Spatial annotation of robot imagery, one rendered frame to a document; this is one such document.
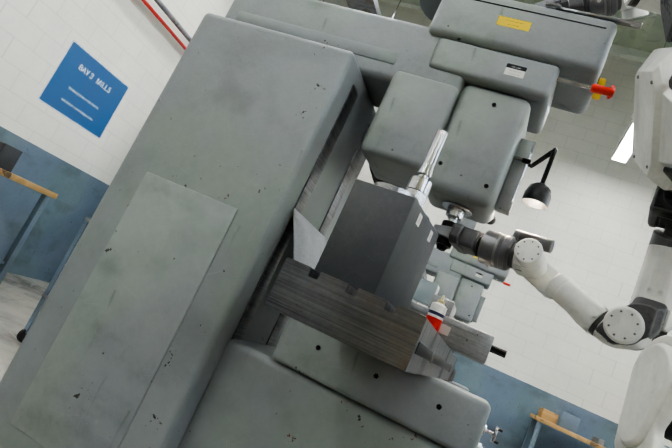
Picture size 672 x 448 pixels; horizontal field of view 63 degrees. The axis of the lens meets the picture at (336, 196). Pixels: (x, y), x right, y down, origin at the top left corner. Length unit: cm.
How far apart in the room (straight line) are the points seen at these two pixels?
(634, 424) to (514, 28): 107
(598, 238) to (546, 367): 189
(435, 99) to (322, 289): 82
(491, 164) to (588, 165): 724
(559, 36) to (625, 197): 708
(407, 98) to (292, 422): 87
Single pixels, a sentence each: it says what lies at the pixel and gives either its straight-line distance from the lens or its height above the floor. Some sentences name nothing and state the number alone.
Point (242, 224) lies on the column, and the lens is 140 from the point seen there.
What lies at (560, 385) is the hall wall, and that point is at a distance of 803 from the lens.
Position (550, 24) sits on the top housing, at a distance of 163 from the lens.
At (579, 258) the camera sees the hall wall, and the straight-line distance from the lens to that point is 826.
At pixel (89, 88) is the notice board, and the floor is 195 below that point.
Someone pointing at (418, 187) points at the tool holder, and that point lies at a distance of 111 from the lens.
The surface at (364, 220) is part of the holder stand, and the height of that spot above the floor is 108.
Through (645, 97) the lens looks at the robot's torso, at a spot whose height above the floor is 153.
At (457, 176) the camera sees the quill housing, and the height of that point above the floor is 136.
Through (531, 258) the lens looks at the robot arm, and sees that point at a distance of 137.
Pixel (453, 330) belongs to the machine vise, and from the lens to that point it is 146.
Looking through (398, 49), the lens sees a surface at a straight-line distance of 163.
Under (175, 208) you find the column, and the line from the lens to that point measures 149.
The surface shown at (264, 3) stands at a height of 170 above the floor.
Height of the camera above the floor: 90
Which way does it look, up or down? 12 degrees up
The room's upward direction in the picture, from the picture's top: 25 degrees clockwise
